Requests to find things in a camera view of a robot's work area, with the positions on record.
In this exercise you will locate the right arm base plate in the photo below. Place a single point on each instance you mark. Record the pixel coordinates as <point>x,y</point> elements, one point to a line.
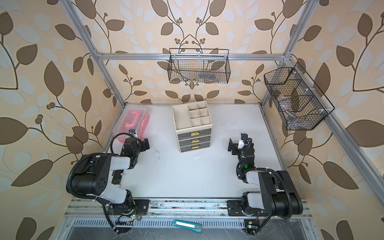
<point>235,209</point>

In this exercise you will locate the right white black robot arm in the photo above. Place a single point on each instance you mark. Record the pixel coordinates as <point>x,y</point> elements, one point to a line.
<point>277,195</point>

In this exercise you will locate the beige drawer organizer cabinet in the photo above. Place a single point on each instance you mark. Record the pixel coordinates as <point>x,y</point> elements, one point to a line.
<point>193,126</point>

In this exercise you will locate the right black wire basket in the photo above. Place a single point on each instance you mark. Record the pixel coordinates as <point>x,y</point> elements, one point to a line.
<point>301,106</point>

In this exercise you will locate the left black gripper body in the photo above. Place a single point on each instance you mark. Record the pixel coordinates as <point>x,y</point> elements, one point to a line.
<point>137,151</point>

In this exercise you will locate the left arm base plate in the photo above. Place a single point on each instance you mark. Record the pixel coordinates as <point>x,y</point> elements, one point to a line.
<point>139,207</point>

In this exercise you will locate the black wire basket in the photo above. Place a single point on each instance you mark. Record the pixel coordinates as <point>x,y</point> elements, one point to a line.
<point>301,106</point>
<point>198,65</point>

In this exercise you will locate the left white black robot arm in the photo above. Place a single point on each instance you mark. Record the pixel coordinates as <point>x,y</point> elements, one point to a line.
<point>95,176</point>

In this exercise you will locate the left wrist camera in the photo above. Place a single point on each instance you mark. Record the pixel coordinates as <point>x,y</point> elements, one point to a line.
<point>133,133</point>

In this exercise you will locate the aluminium front rail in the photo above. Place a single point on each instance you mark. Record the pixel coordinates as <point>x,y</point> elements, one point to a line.
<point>161,208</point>

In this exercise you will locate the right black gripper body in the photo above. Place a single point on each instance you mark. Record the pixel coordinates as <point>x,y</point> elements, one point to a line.
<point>241,163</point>

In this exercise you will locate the black tool strip on table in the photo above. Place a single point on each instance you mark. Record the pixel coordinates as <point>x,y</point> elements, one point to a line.
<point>117,176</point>

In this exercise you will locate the teal utility knife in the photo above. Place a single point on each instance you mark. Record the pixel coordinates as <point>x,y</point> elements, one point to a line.
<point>197,228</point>

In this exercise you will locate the back black wire basket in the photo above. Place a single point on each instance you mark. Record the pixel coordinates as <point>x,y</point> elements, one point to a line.
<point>198,65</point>

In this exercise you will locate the pink clear plastic case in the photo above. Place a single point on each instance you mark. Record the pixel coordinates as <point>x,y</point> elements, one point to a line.
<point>134,118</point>

